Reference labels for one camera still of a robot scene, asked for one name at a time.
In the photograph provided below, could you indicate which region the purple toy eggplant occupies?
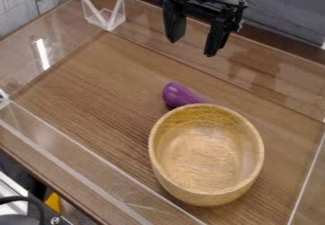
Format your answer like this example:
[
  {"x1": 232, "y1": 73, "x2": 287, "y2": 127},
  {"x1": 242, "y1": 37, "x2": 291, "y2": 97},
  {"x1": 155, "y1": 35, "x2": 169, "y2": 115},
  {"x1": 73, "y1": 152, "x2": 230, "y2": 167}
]
[{"x1": 161, "y1": 82, "x2": 204, "y2": 107}]

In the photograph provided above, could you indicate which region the brown wooden bowl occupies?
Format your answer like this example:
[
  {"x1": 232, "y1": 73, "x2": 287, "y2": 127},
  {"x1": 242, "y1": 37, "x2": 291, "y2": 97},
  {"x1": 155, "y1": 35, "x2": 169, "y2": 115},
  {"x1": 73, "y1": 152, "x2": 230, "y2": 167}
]
[{"x1": 148, "y1": 103, "x2": 264, "y2": 207}]

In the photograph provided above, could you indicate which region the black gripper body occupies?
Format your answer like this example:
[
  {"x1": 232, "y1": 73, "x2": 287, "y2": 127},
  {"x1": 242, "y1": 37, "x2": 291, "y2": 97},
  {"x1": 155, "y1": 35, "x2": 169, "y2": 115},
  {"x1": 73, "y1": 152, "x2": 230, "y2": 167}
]
[{"x1": 161, "y1": 0, "x2": 247, "y2": 31}]

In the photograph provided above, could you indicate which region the clear acrylic enclosure wall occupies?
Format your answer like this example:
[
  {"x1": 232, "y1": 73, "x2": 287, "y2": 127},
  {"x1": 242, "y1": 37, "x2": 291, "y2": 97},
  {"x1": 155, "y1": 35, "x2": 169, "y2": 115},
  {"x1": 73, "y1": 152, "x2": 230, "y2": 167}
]
[{"x1": 0, "y1": 0, "x2": 325, "y2": 225}]

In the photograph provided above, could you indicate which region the black cable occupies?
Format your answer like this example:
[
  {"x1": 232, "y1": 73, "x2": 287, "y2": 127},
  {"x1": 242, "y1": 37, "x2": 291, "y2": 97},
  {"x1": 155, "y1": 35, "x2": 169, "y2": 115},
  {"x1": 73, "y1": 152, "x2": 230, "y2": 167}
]
[{"x1": 0, "y1": 196, "x2": 45, "y2": 225}]

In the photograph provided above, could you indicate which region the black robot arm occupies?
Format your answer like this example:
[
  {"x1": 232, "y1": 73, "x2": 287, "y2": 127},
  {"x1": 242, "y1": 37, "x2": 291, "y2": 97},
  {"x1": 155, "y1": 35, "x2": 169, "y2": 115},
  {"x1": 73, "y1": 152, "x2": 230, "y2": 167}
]
[{"x1": 161, "y1": 0, "x2": 247, "y2": 57}]

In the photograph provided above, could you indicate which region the yellow black device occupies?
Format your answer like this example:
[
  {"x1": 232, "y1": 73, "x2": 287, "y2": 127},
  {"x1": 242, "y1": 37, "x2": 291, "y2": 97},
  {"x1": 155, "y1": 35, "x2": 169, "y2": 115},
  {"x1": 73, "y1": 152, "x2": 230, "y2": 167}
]
[{"x1": 42, "y1": 192, "x2": 73, "y2": 225}]

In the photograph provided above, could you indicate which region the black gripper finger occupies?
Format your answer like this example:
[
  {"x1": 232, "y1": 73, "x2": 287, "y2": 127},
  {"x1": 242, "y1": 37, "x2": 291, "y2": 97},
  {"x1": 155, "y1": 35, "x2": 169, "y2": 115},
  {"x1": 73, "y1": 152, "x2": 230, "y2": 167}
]
[
  {"x1": 161, "y1": 0, "x2": 187, "y2": 43},
  {"x1": 204, "y1": 18, "x2": 231, "y2": 57}
]

